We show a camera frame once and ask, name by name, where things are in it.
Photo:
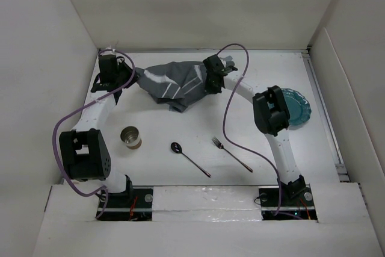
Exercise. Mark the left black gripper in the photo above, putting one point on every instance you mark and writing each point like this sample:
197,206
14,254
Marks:
123,65

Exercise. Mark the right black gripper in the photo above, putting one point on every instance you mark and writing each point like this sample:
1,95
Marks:
210,89

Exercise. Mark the grey striped cloth placemat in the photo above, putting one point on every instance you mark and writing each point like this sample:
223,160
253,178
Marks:
177,84

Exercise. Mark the steel cup with white sleeve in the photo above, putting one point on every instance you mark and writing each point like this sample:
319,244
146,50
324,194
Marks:
131,137

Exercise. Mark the dark metal fork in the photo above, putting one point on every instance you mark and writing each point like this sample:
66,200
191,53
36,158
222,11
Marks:
220,145

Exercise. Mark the teal ceramic plate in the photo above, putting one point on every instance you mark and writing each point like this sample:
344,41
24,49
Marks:
298,106

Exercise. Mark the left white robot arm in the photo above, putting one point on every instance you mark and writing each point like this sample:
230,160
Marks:
84,154

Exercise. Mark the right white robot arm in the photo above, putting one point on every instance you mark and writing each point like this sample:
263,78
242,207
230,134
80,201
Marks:
271,117

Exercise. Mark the dark metal spoon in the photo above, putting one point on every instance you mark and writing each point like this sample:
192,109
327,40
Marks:
177,148

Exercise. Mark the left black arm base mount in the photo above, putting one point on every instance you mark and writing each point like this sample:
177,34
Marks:
135,207

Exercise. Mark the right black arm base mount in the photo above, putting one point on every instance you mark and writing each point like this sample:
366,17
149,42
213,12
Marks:
301,207

